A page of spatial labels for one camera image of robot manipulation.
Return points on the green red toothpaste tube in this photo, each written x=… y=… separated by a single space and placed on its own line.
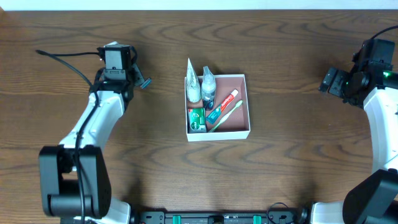
x=215 y=114

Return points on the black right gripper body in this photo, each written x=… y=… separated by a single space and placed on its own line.
x=331 y=82

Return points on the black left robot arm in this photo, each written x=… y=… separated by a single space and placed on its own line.
x=74 y=181

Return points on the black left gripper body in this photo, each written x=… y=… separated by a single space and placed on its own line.
x=137 y=74

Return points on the white conditioner tube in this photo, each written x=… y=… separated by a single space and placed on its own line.
x=192 y=85

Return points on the green white soap packet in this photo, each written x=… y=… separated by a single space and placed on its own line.
x=196 y=120

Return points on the clear spray bottle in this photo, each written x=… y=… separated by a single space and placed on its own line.
x=208 y=89

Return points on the white box with pink interior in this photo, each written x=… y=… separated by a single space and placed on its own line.
x=237 y=126

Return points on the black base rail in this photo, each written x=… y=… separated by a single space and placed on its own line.
x=279 y=215

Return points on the green white toothbrush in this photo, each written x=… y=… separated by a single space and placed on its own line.
x=226 y=116

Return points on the blue disposable razor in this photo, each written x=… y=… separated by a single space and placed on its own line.
x=146 y=83

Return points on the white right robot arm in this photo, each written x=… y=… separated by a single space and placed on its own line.
x=374 y=199

